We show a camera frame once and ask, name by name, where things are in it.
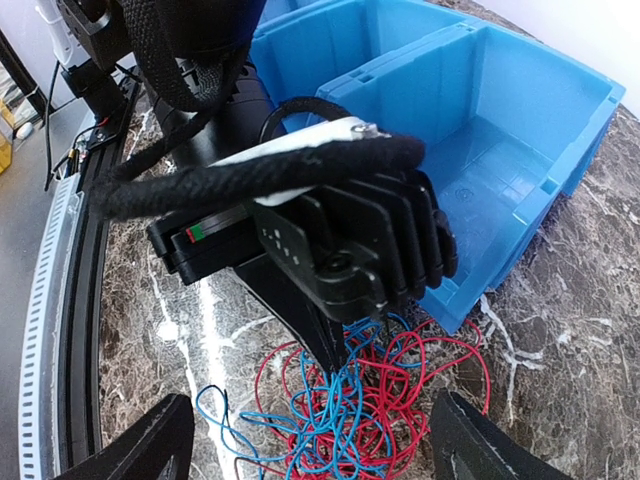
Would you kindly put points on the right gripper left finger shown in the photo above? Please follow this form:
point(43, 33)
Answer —
point(158, 446)

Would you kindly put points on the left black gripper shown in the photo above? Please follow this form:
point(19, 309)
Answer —
point(287, 257)

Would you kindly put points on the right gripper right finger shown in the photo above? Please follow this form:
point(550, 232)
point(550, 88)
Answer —
point(466, 445)

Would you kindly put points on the blue three-compartment plastic bin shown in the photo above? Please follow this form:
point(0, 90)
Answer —
point(509, 123)

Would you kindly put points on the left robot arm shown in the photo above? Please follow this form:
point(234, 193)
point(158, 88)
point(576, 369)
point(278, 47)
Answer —
point(226, 145)

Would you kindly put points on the yellow box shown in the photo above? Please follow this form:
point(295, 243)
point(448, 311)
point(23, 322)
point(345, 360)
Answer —
point(6, 137)

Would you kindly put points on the black front rail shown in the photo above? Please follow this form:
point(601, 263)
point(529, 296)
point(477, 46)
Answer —
point(77, 400)

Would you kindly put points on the white slotted cable duct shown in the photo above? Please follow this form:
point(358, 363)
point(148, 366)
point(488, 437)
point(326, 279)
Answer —
point(38, 424)

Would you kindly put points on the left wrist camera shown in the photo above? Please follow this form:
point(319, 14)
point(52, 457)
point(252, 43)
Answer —
point(404, 239)

